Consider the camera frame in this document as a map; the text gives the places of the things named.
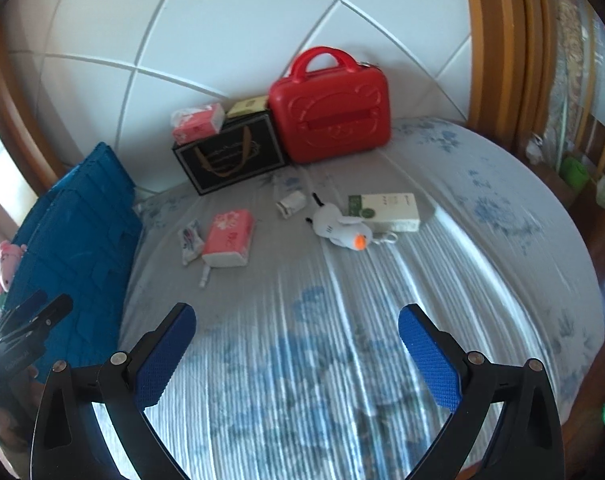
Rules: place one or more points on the small white printed packet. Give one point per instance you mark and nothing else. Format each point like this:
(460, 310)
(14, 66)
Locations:
(190, 245)

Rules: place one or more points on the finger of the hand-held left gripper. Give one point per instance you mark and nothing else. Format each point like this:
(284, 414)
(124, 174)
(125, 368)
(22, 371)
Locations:
(52, 312)
(27, 304)

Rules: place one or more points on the person's left hand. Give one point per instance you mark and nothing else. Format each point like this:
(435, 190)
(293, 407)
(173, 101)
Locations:
(10, 430)

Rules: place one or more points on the pig plush green dress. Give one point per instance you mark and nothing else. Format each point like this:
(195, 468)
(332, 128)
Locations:
(5, 262)

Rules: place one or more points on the pink floral tissue pack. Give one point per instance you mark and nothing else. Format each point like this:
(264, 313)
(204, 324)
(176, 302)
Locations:
(230, 232)

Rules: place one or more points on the blue plastic storage crate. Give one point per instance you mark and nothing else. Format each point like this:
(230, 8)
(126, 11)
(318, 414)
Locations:
(77, 230)

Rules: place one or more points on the opened pink tissue pack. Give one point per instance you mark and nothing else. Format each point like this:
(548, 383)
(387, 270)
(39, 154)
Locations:
(200, 122)

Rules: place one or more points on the green white tissue box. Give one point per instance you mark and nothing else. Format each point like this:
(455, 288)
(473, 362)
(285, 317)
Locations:
(387, 210)

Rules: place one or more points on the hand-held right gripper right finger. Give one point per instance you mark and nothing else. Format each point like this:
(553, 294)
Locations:
(430, 355)

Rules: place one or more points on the small white bottle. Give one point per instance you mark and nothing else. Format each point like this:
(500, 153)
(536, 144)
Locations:
(292, 205)

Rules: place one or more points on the white blue floral bed sheet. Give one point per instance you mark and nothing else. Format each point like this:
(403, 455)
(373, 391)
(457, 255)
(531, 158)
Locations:
(332, 335)

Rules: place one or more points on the white duck plush toy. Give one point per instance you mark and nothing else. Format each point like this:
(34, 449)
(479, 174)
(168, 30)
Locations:
(340, 225)

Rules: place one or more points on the wooden framed padded headboard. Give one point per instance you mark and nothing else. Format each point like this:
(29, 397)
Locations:
(492, 35)

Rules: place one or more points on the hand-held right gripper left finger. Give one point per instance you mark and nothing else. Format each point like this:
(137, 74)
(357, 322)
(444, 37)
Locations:
(165, 355)

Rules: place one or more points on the wooden glass cabinet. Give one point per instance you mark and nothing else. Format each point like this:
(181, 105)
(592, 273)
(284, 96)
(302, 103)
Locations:
(582, 60)

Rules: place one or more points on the red toy suitcase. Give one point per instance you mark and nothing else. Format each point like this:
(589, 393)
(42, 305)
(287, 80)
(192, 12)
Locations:
(332, 115)

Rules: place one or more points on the black gift box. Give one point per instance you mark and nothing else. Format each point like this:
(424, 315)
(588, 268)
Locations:
(232, 160)

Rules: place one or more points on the small beige box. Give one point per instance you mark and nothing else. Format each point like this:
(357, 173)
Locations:
(247, 106)

